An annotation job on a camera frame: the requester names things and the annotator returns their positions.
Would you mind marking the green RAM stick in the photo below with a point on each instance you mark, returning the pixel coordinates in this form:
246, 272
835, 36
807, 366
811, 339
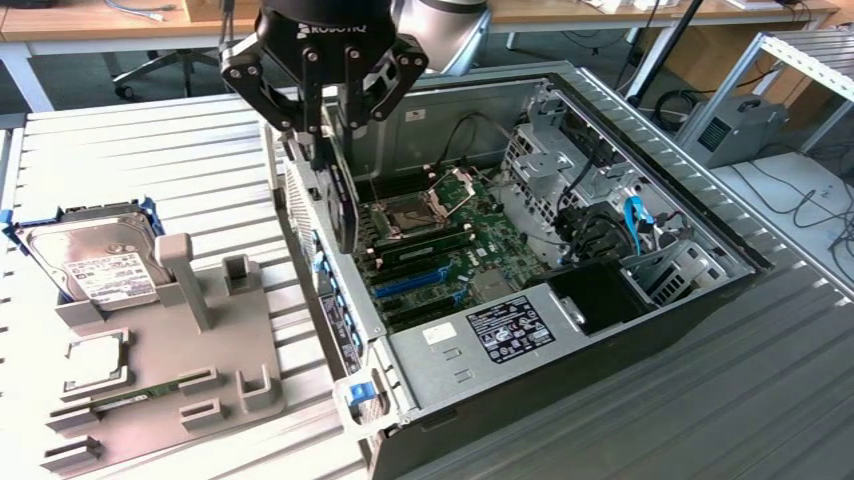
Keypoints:
133, 395

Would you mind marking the open black PC case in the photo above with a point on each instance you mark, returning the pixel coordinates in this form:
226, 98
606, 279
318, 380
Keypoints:
600, 400

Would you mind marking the silver chipset heat sink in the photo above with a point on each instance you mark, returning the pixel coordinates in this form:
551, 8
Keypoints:
494, 287

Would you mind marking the silver CPU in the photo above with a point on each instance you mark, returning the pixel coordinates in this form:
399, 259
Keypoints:
93, 365

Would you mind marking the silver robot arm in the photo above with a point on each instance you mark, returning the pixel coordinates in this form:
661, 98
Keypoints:
434, 35

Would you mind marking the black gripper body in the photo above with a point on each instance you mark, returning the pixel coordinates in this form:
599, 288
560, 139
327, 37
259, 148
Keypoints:
330, 20

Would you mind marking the CPU socket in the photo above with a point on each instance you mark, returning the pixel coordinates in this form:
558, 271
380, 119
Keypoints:
407, 217

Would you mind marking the wooden desk white frame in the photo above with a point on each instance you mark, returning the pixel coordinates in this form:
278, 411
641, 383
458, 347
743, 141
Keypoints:
67, 30
734, 15

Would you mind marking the blue expansion slot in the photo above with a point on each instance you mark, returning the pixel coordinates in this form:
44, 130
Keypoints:
410, 284

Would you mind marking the aluminium slat table frame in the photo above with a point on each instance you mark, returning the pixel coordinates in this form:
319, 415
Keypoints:
821, 45

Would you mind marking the graphics card with silver bracket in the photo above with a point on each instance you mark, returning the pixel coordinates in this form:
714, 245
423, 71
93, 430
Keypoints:
347, 215

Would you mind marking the grey control box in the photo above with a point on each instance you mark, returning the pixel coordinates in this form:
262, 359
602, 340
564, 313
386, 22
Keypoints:
734, 130

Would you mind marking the grey power supply unit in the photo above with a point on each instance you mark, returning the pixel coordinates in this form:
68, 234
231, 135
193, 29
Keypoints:
427, 370

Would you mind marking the green motherboard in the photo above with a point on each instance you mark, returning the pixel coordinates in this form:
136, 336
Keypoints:
514, 252

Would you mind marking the metal disk bay cage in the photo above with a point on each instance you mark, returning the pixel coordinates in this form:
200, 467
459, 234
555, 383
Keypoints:
667, 280

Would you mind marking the office chair base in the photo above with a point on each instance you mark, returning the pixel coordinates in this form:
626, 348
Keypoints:
176, 62

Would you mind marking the metal socket cover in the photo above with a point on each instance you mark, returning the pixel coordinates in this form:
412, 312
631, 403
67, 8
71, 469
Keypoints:
463, 173

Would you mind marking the blue disk caddy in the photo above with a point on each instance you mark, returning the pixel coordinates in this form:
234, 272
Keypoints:
152, 212

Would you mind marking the thin metal locking lever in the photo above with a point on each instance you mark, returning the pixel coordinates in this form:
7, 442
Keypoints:
375, 187

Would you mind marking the black stand pole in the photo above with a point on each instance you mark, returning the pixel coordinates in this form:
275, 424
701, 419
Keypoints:
667, 47

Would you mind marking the grey parts rack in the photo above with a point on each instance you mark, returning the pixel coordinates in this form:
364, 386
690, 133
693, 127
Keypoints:
167, 350

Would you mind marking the silver hard disk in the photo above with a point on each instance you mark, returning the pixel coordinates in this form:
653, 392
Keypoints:
87, 250

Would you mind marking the dark RAM stick in slot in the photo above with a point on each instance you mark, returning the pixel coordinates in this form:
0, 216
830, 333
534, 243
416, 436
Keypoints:
427, 249

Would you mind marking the blue case latch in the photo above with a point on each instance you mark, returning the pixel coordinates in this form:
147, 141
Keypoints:
358, 393

